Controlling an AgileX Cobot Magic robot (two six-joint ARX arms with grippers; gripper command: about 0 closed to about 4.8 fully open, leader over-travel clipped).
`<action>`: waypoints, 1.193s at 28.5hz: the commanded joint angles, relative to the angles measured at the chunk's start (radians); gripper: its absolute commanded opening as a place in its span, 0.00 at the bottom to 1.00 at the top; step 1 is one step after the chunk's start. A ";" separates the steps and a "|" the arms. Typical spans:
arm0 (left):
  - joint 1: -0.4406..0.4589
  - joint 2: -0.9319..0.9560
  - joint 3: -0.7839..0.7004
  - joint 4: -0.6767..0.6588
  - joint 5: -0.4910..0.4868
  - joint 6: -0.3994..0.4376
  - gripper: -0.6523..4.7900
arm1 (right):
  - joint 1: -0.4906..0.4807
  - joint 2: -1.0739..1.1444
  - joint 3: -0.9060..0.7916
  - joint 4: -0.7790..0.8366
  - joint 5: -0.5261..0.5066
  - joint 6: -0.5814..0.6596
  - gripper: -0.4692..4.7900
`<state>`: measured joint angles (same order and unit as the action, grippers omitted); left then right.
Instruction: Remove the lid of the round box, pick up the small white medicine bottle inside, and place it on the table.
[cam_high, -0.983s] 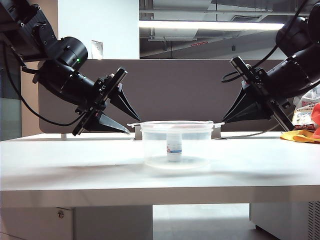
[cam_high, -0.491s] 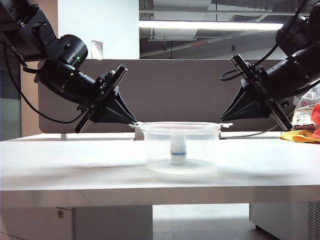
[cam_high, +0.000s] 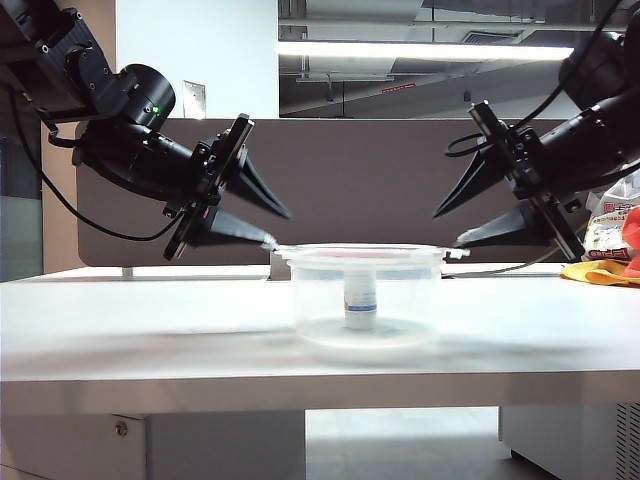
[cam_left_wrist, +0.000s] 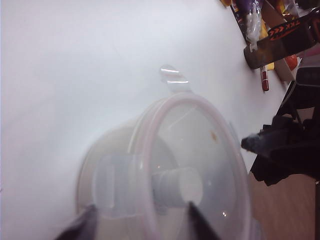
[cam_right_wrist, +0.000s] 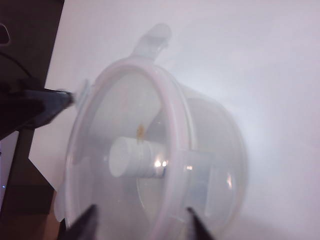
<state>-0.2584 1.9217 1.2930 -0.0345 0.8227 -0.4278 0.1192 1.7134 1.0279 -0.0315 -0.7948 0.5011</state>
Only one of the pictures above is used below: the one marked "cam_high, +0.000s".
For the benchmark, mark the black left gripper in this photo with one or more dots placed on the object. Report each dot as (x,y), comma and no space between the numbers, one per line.
(210,180)

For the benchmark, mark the round clear plastic box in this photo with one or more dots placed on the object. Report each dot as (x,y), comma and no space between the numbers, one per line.
(320,300)

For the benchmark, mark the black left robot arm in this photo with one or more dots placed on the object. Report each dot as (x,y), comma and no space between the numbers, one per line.
(125,145)

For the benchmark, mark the small wall notice plate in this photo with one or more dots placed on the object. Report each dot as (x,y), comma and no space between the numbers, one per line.
(195,100)

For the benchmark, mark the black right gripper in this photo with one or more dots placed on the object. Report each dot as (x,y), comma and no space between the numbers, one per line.
(525,165)

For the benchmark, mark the small white medicine bottle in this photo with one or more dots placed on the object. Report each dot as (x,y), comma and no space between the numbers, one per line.
(360,305)

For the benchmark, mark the yellow cloth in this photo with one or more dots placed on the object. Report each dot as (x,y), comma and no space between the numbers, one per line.
(595,275)

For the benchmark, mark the white cabinet with lock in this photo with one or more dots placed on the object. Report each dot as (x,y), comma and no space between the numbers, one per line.
(200,445)

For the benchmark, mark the grey-brown desk divider panel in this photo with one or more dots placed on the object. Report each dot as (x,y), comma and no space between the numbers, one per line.
(350,185)

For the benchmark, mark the clear round snap lid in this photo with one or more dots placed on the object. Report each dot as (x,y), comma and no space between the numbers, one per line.
(360,252)

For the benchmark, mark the printed plastic snack bag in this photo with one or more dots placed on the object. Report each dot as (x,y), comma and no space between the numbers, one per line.
(607,225)

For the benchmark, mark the orange-red cloth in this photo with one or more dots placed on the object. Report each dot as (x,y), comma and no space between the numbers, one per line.
(632,235)

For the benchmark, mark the white cabinet with vent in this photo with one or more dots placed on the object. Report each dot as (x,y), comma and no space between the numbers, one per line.
(570,440)

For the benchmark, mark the long ceiling light strip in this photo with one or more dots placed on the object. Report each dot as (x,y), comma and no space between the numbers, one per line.
(425,51)

